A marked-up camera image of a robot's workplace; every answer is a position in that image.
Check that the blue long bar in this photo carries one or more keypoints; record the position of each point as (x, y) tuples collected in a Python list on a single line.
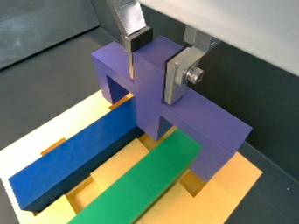
[(55, 173)]

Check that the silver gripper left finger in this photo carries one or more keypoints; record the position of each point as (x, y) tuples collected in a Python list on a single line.
[(137, 33)]

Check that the yellow slotted board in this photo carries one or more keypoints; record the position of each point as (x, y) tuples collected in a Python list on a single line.
[(193, 202)]

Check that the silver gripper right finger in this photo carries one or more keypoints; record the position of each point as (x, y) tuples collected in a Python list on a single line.
[(182, 66)]

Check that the green long bar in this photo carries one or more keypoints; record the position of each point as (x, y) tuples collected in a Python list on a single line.
[(126, 200)]

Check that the purple comb-shaped block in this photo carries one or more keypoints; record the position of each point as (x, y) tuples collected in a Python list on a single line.
[(138, 75)]

